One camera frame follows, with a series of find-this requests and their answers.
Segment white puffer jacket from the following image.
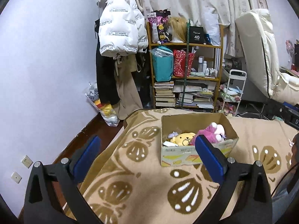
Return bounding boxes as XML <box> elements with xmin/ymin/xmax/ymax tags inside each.
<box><xmin>98</xmin><ymin>0</ymin><xmax>149</xmax><ymax>59</ymax></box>

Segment wall outlet upper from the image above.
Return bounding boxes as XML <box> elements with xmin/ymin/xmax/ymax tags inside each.
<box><xmin>21</xmin><ymin>155</ymin><xmax>33</xmax><ymax>168</ymax></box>

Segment green pole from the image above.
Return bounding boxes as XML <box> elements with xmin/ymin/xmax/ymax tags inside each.
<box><xmin>181</xmin><ymin>19</ymin><xmax>191</xmax><ymax>109</ymax></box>

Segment blonde wig head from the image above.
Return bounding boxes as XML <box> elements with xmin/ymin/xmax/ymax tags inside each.
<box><xmin>168</xmin><ymin>17</ymin><xmax>187</xmax><ymax>43</ymax></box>

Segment printed cardboard box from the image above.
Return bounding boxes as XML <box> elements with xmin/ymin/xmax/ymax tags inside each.
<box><xmin>161</xmin><ymin>112</ymin><xmax>239</xmax><ymax>167</ymax></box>

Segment white curtain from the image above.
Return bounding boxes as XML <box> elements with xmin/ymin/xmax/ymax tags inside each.
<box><xmin>139</xmin><ymin>0</ymin><xmax>268</xmax><ymax>57</ymax></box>

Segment wall outlet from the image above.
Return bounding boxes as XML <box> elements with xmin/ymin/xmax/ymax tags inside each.
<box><xmin>21</xmin><ymin>155</ymin><xmax>33</xmax><ymax>168</ymax></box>
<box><xmin>11</xmin><ymin>172</ymin><xmax>22</xmax><ymax>184</ymax></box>

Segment pink plush bear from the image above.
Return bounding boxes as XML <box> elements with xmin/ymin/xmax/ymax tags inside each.
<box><xmin>191</xmin><ymin>122</ymin><xmax>226</xmax><ymax>145</ymax></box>

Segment wall outlet lower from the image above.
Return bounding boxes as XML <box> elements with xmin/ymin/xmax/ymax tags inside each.
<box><xmin>11</xmin><ymin>172</ymin><xmax>22</xmax><ymax>184</ymax></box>

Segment white rolling cart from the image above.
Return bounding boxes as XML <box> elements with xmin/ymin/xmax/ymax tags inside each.
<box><xmin>218</xmin><ymin>69</ymin><xmax>247</xmax><ymax>116</ymax></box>

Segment wooden bookshelf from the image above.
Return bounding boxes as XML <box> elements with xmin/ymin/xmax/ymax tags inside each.
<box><xmin>146</xmin><ymin>20</ymin><xmax>224</xmax><ymax>112</ymax></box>

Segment red gift bag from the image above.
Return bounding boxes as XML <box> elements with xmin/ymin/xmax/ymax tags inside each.
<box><xmin>173</xmin><ymin>50</ymin><xmax>195</xmax><ymax>78</ymax></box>

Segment stack of books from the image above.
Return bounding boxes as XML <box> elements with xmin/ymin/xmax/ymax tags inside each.
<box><xmin>154</xmin><ymin>81</ymin><xmax>176</xmax><ymax>107</ymax></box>

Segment white folded mattress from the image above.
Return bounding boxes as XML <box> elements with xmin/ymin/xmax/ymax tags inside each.
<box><xmin>235</xmin><ymin>9</ymin><xmax>298</xmax><ymax>105</ymax></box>

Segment black box with 40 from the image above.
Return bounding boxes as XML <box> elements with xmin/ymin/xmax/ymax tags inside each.
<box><xmin>189</xmin><ymin>26</ymin><xmax>205</xmax><ymax>44</ymax></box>

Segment plastic bag of toys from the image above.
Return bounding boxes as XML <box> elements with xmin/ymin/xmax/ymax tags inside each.
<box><xmin>85</xmin><ymin>82</ymin><xmax>120</xmax><ymax>127</ymax></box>

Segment teal bag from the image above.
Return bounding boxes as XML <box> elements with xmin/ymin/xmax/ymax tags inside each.
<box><xmin>149</xmin><ymin>46</ymin><xmax>174</xmax><ymax>82</ymax></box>

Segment beige trench coat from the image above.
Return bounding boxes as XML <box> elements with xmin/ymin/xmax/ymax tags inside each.
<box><xmin>112</xmin><ymin>54</ymin><xmax>143</xmax><ymax>120</ymax></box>

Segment yellow round plush toy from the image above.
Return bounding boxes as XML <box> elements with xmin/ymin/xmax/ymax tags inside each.
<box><xmin>170</xmin><ymin>133</ymin><xmax>196</xmax><ymax>146</ymax></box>

